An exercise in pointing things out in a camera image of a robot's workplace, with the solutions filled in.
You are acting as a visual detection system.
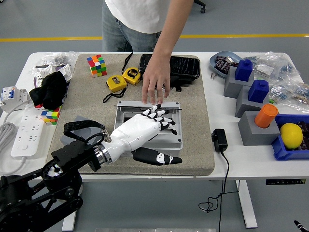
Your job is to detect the yellow tape measure small window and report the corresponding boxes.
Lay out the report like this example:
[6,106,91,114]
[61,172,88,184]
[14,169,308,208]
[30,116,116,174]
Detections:
[102,75,128,104]

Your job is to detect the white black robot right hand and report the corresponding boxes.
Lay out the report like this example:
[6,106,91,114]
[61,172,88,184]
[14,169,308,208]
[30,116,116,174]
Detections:
[294,219,306,232]

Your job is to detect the black cloth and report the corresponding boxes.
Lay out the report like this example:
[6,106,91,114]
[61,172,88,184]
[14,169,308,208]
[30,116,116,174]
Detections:
[28,71,68,111]

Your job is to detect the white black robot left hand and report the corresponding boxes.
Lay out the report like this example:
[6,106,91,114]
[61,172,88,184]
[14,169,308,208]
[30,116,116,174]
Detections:
[104,103,183,167]

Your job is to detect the person's left hand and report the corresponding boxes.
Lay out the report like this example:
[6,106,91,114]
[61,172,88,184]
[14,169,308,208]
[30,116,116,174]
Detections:
[141,60,171,105]

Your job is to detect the white table leg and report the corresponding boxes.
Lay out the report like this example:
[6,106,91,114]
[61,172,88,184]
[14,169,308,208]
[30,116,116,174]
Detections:
[61,181,82,232]
[235,180,258,229]

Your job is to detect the grey block holder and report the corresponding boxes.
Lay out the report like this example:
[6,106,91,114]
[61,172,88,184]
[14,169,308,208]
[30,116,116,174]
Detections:
[238,110,281,146]
[235,85,270,118]
[224,65,254,99]

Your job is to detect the grey block with round hole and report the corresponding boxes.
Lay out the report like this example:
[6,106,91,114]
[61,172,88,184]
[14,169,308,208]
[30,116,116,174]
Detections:
[59,115,104,145]

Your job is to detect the clear bag of screws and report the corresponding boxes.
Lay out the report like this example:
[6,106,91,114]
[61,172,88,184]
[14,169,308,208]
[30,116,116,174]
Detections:
[30,50,79,80]

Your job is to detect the beige padded mat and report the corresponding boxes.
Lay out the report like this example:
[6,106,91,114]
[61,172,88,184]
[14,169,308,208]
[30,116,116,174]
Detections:
[45,53,215,176]

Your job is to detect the black adapter cord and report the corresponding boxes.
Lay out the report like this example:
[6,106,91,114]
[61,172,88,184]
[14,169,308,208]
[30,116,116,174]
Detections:
[198,151,239,232]

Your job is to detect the black office chair base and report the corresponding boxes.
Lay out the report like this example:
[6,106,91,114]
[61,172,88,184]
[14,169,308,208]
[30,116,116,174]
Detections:
[193,0,207,14]

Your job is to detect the black plastic tray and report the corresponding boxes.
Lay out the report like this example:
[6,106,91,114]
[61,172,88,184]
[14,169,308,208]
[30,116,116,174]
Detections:
[139,53,201,86]

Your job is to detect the blue plastic bin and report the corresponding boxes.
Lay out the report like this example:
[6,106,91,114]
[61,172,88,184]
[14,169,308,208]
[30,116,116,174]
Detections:
[271,114,309,161]

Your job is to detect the white power strip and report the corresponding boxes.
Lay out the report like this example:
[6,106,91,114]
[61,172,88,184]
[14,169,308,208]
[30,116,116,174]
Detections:
[11,103,45,158]

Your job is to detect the small colourful puzzle cube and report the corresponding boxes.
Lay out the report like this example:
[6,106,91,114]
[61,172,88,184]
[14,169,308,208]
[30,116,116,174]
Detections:
[40,105,62,126]

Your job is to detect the large colourful puzzle cube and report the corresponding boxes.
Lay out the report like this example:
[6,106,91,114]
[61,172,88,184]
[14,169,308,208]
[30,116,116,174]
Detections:
[86,54,108,78]

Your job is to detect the yellow tape measure black label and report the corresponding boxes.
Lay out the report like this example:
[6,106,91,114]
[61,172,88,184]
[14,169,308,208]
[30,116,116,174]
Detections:
[121,52,142,86]

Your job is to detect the clear bag of components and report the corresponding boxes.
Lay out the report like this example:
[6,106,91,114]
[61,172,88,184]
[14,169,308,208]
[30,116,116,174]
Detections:
[269,82,309,112]
[243,51,300,82]

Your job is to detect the blue block with knob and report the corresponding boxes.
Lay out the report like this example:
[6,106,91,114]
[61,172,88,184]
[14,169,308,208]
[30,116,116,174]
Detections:
[235,59,253,82]
[248,79,269,102]

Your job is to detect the person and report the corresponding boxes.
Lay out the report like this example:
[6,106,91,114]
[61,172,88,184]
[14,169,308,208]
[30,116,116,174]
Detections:
[101,0,195,105]

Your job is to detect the orange cylinder battery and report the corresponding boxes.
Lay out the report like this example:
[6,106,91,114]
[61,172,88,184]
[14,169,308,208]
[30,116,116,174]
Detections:
[254,103,279,128]

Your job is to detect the black power adapter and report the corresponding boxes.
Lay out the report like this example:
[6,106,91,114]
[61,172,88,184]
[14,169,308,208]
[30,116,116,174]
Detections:
[211,128,228,153]

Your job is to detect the white switch packaging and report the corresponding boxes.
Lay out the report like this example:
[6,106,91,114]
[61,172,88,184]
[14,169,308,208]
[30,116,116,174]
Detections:
[33,64,73,87]

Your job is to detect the blue-grey dish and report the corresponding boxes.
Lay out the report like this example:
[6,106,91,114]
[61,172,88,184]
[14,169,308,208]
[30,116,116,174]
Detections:
[209,50,243,78]

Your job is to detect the black table control panel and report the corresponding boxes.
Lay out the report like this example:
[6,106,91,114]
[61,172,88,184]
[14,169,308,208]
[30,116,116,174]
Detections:
[266,178,306,186]

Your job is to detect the yellow lemon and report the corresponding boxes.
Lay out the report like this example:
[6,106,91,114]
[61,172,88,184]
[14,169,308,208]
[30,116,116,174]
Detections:
[279,122,304,149]

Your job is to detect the grey electrical box with lid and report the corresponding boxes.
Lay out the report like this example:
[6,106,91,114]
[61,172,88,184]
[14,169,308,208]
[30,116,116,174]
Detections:
[113,100,183,158]

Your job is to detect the grey power strip cable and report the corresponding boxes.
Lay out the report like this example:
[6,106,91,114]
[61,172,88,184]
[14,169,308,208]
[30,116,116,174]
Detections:
[0,102,31,176]

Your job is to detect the dark packets in bin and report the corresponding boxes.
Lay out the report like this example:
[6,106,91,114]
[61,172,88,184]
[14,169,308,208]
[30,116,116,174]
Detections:
[298,120,309,150]

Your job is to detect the white circuit breaker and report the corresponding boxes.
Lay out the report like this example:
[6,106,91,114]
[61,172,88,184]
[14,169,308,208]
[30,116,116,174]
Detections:
[0,86,29,113]

